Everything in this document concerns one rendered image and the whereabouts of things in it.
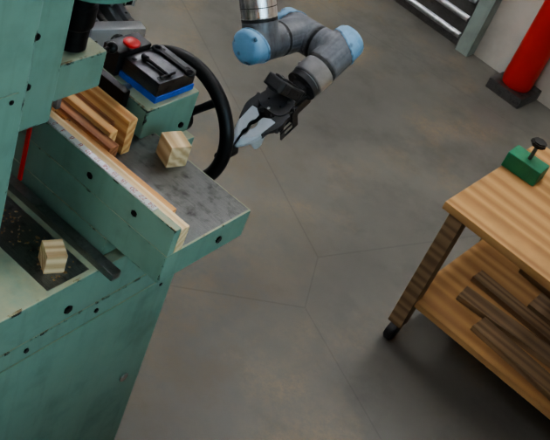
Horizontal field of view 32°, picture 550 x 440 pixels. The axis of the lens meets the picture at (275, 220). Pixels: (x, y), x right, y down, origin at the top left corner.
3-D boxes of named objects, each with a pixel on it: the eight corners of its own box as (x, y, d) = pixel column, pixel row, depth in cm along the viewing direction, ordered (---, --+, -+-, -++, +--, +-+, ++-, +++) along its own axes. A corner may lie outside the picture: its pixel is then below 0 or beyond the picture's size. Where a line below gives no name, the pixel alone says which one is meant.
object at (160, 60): (192, 89, 170) (201, 64, 167) (149, 106, 162) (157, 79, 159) (141, 50, 174) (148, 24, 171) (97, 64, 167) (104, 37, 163)
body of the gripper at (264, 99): (279, 143, 196) (319, 106, 200) (278, 120, 189) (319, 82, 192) (252, 122, 199) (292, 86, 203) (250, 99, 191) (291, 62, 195)
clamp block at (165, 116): (189, 131, 176) (202, 92, 170) (137, 154, 166) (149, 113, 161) (134, 87, 181) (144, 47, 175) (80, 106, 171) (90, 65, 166)
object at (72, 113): (113, 167, 157) (119, 145, 154) (104, 170, 155) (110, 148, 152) (30, 98, 163) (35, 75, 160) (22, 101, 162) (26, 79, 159)
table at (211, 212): (275, 216, 170) (286, 192, 167) (158, 285, 149) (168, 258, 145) (51, 36, 190) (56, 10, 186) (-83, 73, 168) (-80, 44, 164)
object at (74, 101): (111, 155, 159) (118, 130, 155) (103, 159, 157) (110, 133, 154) (26, 85, 166) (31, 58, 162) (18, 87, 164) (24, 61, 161)
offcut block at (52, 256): (58, 255, 152) (62, 238, 150) (64, 272, 150) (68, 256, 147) (37, 257, 150) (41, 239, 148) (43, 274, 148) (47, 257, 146)
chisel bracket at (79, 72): (97, 93, 156) (108, 51, 150) (30, 117, 146) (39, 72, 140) (67, 69, 158) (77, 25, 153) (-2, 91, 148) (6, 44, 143)
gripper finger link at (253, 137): (246, 166, 192) (277, 136, 195) (244, 151, 187) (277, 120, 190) (235, 157, 193) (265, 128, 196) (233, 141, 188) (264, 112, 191)
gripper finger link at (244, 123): (235, 157, 193) (265, 128, 196) (233, 141, 188) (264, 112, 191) (223, 148, 194) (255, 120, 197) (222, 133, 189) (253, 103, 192)
